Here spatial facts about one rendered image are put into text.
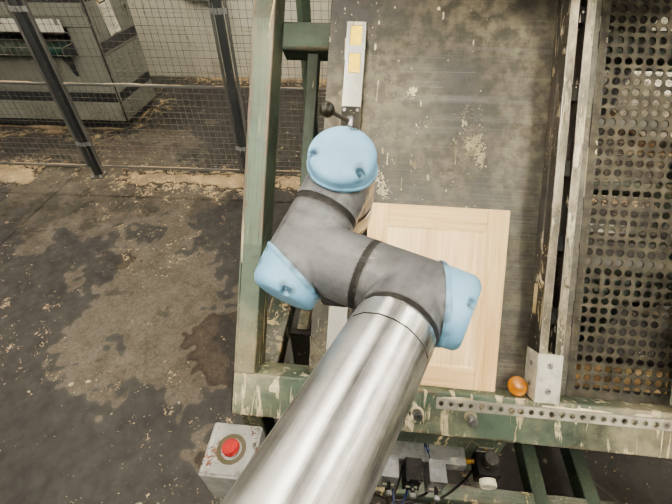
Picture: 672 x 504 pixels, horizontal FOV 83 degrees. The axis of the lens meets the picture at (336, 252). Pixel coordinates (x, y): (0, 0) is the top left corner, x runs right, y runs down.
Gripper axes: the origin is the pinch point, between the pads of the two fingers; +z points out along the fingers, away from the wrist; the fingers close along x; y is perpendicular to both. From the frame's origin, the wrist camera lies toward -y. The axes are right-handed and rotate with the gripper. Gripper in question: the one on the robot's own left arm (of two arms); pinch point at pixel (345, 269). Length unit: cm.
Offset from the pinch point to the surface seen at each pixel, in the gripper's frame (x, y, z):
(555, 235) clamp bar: -51, 18, 21
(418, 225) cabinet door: -18.0, 21.5, 26.0
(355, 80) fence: 1, 55, 10
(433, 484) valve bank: -25, -43, 47
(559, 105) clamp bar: -50, 49, 10
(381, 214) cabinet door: -8.0, 23.8, 25.3
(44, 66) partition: 239, 189, 147
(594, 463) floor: -114, -44, 129
